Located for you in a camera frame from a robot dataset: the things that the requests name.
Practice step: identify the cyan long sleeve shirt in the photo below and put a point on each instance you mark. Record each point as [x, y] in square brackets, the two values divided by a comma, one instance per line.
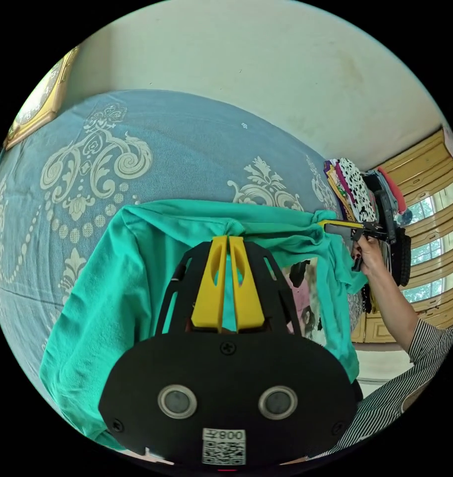
[110, 283]

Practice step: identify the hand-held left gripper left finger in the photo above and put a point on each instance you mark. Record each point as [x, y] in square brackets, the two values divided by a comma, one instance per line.
[207, 298]

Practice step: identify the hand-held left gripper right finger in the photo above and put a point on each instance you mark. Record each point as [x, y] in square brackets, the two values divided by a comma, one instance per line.
[250, 302]

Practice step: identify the wooden framed window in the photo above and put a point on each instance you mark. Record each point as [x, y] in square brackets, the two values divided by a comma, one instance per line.
[431, 223]

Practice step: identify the person's right hand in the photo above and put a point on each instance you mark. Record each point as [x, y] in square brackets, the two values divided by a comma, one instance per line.
[371, 257]

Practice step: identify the bed with blue patterned sheet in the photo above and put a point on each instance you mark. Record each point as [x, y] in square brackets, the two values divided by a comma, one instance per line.
[181, 141]

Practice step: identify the person's right forearm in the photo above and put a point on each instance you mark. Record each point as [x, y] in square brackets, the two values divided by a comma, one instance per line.
[396, 309]

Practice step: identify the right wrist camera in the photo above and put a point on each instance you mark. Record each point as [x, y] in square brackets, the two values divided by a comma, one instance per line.
[386, 216]

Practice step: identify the pile of clothes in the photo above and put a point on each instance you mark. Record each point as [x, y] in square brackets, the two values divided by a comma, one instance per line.
[355, 186]

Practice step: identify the gold framed wall clock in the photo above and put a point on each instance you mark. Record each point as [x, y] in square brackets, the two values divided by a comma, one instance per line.
[39, 100]

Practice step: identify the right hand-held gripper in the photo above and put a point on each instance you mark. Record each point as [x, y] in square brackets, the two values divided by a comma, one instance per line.
[347, 233]

